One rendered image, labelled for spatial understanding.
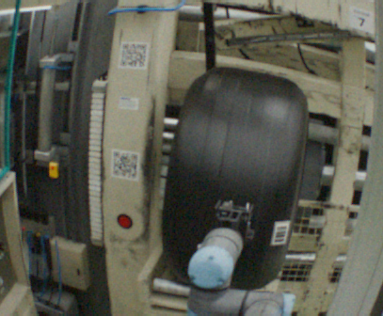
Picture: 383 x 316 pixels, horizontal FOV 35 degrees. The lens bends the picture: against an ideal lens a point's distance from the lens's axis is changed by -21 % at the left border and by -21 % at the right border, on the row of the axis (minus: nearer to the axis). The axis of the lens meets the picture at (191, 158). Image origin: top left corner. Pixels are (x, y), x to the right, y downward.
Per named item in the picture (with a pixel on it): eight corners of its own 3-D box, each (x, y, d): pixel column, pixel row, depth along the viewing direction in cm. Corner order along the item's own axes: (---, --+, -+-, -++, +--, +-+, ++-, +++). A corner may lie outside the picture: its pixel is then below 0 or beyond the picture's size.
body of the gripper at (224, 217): (255, 203, 148) (247, 223, 137) (248, 241, 151) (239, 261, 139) (217, 198, 150) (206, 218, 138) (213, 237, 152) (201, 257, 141)
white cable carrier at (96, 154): (91, 244, 197) (93, 81, 178) (96, 236, 201) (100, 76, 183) (105, 247, 196) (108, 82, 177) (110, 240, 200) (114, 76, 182)
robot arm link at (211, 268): (183, 289, 126) (187, 251, 124) (196, 269, 137) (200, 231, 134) (225, 294, 125) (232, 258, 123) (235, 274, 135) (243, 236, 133)
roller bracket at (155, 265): (137, 302, 186) (136, 277, 183) (169, 244, 222) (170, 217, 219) (149, 305, 186) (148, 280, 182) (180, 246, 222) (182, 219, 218)
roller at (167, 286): (148, 282, 186) (151, 274, 190) (149, 292, 189) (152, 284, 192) (272, 297, 180) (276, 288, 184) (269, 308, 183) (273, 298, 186)
